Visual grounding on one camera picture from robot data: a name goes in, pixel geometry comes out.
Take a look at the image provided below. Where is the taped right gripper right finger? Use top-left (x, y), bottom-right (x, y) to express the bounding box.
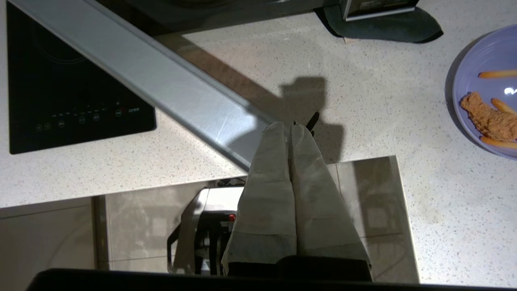
top-left (289, 123), bottom-right (372, 271)

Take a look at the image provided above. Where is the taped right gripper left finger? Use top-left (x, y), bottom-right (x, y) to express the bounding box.
top-left (221, 122), bottom-right (298, 276)

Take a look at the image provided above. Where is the black glass microwave door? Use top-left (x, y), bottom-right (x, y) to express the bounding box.
top-left (8, 0), bottom-right (280, 171)

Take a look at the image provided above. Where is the purple plastic plate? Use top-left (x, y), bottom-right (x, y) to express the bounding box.
top-left (452, 25), bottom-right (517, 161)

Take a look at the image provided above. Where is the silver microwave oven body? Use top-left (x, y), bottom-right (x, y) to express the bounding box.
top-left (97, 0), bottom-right (420, 38)

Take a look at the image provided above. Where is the dark cloth pad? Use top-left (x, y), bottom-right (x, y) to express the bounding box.
top-left (315, 4), bottom-right (444, 44)

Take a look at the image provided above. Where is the french fry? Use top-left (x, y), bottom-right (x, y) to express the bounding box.
top-left (479, 70), bottom-right (517, 79)
top-left (491, 98), bottom-right (516, 115)
top-left (480, 136), bottom-right (517, 150)

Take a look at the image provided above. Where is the fried chicken piece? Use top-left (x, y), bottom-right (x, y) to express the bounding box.
top-left (460, 92), bottom-right (517, 142)

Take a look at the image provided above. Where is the black induction cooktop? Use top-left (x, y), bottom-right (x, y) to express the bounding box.
top-left (7, 2), bottom-right (157, 155)

